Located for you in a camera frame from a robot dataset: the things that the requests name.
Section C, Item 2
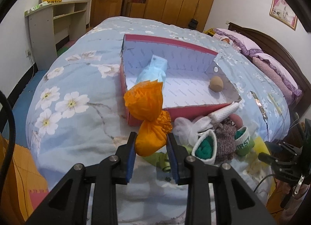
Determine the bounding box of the far pink ruffled pillow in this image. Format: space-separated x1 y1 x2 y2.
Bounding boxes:
213 28 263 56

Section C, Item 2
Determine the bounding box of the grey brown knitted sock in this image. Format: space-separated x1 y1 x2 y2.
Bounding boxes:
213 122 237 163

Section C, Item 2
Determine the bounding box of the yellow foam sponge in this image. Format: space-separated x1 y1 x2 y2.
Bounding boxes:
253 136 270 155

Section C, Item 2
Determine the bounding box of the green white sock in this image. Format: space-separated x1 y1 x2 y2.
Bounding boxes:
234 126 255 157
191 129 217 165

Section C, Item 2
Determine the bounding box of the pink ruffled pillow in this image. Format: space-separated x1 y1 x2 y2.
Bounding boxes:
251 53 302 105
213 28 263 56

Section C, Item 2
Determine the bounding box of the tan makeup sponge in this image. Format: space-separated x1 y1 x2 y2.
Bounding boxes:
209 76 224 92

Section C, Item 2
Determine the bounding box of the beige shelf desk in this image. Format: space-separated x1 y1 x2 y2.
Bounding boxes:
25 1 88 70

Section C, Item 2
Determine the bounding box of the white stick on bed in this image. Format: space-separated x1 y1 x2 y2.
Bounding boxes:
268 93 283 115

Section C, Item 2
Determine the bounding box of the framed wall picture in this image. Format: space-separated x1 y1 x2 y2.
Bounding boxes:
269 0 298 30

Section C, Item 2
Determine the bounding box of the green white book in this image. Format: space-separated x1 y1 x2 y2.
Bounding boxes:
28 1 50 13

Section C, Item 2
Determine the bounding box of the dark wooden headboard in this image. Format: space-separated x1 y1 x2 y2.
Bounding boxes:
228 22 310 116

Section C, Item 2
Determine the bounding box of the phone charging cable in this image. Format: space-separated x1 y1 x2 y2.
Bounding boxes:
266 108 302 143

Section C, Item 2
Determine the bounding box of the black bag on floor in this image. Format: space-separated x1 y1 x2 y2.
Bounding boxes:
188 19 198 30

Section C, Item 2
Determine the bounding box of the red cardboard box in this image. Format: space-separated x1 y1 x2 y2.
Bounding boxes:
120 34 241 119

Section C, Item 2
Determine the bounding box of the orange mesh pouch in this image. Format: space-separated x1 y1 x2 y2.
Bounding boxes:
124 80 172 157

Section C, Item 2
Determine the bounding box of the green satin ribbon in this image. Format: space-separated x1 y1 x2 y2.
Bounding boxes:
143 152 171 173

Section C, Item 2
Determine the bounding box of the pink makeup sponge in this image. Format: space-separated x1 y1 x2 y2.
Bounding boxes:
229 114 243 129

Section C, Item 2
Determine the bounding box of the smartphone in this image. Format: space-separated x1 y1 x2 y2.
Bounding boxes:
250 91 268 123

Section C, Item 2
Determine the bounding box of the near pink ruffled pillow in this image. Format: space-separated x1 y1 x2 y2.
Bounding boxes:
251 53 302 105

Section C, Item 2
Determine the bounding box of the blue floral bedspread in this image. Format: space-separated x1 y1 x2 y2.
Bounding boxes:
25 16 291 225

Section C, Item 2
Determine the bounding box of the white waffle towel roll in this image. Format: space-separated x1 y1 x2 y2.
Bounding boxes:
208 102 239 122

